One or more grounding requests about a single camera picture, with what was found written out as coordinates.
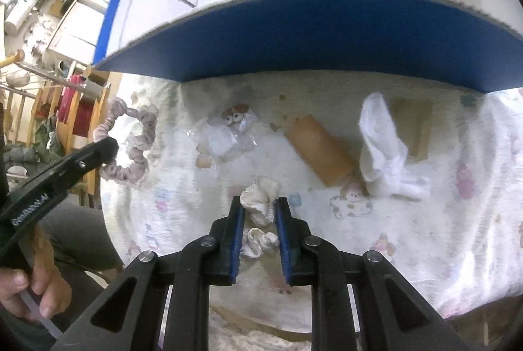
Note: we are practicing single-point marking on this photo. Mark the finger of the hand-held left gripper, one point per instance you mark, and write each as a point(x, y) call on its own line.
point(88, 161)

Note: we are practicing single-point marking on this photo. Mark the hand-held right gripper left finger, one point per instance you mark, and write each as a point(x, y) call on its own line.
point(237, 236)

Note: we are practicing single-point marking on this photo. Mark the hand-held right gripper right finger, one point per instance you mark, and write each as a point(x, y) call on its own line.
point(282, 236)

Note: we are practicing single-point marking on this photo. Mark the cream scrunchie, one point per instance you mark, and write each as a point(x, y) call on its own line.
point(259, 218)

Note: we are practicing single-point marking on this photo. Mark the pink scrunchie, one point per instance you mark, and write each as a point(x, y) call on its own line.
point(128, 142)

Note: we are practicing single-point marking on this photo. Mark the blue and white cardboard box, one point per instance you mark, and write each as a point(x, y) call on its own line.
point(294, 8)

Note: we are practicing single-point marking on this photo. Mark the person's left hand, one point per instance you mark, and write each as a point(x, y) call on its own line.
point(39, 277)

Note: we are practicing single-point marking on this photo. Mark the printed white blanket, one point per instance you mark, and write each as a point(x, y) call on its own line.
point(327, 212)

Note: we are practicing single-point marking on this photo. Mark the person's grey trouser leg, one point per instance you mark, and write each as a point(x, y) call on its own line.
point(77, 236)

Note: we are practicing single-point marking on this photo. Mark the red cloth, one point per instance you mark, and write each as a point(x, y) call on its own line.
point(75, 106)

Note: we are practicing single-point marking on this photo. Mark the wooden chair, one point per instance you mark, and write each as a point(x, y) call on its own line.
point(61, 110)

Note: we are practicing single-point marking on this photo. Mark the brown cardboard piece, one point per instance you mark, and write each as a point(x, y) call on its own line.
point(320, 153)

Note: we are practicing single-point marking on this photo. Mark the clear plastic bag with toy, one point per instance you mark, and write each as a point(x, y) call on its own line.
point(231, 134)

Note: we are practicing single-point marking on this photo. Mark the white cloth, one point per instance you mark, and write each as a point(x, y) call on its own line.
point(386, 148)

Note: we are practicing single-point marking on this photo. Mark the tan cardboard sheet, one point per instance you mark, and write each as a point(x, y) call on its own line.
point(414, 126)

